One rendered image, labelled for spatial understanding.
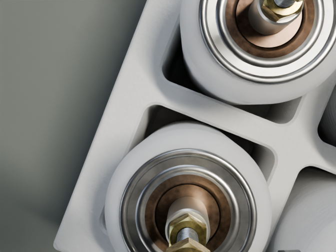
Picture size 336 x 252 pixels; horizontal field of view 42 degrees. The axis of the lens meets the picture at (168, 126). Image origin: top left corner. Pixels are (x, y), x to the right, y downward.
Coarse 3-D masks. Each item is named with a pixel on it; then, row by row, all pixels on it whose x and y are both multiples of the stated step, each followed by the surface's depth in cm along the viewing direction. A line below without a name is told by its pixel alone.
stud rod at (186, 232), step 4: (184, 228) 20; (188, 228) 20; (180, 232) 20; (184, 232) 19; (188, 232) 19; (192, 232) 20; (196, 232) 20; (180, 236) 19; (184, 236) 19; (188, 236) 19; (192, 236) 19; (196, 236) 20; (176, 240) 20; (196, 240) 19
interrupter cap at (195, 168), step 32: (160, 160) 24; (192, 160) 24; (224, 160) 24; (128, 192) 24; (160, 192) 24; (192, 192) 24; (224, 192) 24; (128, 224) 24; (160, 224) 24; (224, 224) 24; (256, 224) 24
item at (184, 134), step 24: (192, 120) 39; (144, 144) 25; (168, 144) 24; (192, 144) 24; (216, 144) 24; (120, 168) 25; (240, 168) 24; (120, 192) 24; (264, 192) 24; (264, 216) 24; (120, 240) 25; (264, 240) 25
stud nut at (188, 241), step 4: (180, 240) 17; (184, 240) 17; (188, 240) 17; (192, 240) 17; (176, 244) 17; (180, 244) 17; (184, 244) 16; (188, 244) 16; (192, 244) 16; (196, 244) 17; (200, 244) 17; (168, 248) 17; (172, 248) 17; (176, 248) 16; (180, 248) 16; (184, 248) 16; (188, 248) 16; (192, 248) 16; (196, 248) 16; (200, 248) 17; (204, 248) 17
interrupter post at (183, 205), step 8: (176, 200) 24; (184, 200) 23; (192, 200) 23; (176, 208) 22; (184, 208) 21; (192, 208) 21; (200, 208) 22; (168, 216) 22; (176, 216) 21; (200, 216) 21; (168, 224) 21; (208, 224) 21; (168, 232) 21; (208, 232) 21; (168, 240) 21
